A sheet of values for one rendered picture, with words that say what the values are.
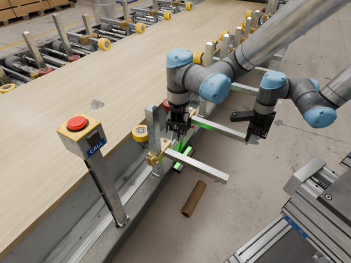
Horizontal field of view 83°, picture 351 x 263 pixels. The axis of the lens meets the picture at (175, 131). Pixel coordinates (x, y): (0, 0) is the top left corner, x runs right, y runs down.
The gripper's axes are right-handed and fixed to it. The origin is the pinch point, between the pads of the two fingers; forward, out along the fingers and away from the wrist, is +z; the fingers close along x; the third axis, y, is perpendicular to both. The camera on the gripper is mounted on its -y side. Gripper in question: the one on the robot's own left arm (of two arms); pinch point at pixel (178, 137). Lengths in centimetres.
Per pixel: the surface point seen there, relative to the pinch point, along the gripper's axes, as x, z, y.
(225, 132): 20.2, 8.7, -15.8
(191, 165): 6.3, 9.4, 5.7
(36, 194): -43, 4, 31
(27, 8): -470, 70, -458
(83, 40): -90, -1, -90
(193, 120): 4.1, 9.0, -21.7
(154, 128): -8.3, -7.8, 4.4
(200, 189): 14, 86, -30
